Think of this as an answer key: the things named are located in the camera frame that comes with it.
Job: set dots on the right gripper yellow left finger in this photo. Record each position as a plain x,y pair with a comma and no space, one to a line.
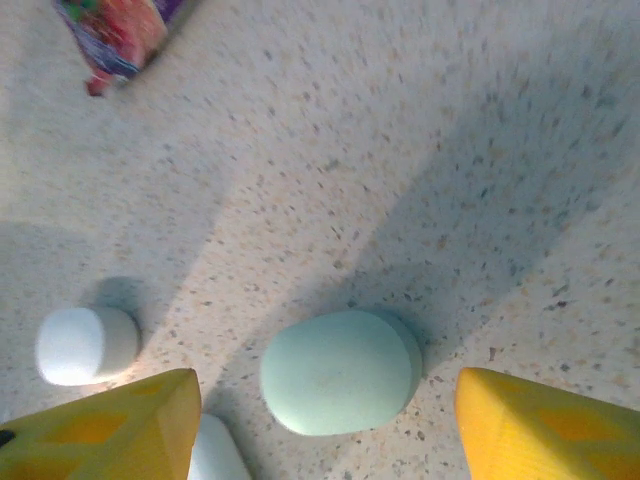
100,435

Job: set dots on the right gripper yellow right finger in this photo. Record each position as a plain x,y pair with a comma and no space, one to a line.
550,435

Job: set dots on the teal earbud case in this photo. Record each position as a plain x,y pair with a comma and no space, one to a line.
340,375

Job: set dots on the red purple candy packet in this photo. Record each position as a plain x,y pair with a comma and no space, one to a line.
125,35

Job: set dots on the matte white rounded earbud case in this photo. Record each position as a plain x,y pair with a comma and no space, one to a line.
80,347

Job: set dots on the glossy white earbud case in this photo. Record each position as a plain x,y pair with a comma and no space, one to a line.
217,452

